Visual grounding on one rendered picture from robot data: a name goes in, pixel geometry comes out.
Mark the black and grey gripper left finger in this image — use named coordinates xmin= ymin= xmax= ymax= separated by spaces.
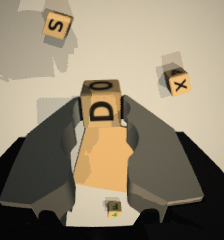
xmin=0 ymin=96 xmax=83 ymax=231

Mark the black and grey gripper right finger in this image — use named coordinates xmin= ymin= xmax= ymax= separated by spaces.
xmin=121 ymin=95 xmax=224 ymax=240

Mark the tan wooden letter block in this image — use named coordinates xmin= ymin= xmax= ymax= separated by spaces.
xmin=42 ymin=11 xmax=74 ymax=40
xmin=107 ymin=202 xmax=122 ymax=218
xmin=80 ymin=79 xmax=121 ymax=128
xmin=164 ymin=67 xmax=191 ymax=97

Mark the orange mat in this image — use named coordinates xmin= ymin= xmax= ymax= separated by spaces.
xmin=74 ymin=126 xmax=133 ymax=193

